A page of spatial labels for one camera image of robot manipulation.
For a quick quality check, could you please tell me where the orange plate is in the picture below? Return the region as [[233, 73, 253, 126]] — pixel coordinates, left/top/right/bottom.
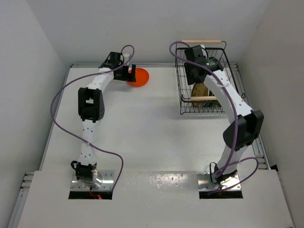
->
[[127, 67, 150, 87]]

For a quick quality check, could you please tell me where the yellow patterned plate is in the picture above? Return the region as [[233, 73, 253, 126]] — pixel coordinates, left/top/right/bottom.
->
[[191, 83, 209, 108]]

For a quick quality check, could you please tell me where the green plate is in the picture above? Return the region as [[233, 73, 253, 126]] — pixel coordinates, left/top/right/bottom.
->
[[212, 102, 220, 107]]

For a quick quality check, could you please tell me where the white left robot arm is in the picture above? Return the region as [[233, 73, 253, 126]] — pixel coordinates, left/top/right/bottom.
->
[[71, 52, 136, 188]]

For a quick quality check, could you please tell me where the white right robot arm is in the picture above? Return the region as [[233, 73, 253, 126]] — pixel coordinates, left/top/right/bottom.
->
[[184, 45, 264, 182]]

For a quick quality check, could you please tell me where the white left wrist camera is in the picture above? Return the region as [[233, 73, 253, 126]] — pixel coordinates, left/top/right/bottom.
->
[[123, 53, 131, 61]]

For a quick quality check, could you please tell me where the black wire dish rack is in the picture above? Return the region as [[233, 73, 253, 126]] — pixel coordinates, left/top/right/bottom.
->
[[175, 40, 247, 114]]

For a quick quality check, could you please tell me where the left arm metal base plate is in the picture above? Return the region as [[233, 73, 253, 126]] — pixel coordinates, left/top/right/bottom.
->
[[70, 171, 114, 191]]

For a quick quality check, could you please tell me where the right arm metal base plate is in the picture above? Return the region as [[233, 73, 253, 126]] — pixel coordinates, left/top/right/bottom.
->
[[197, 172, 241, 192]]

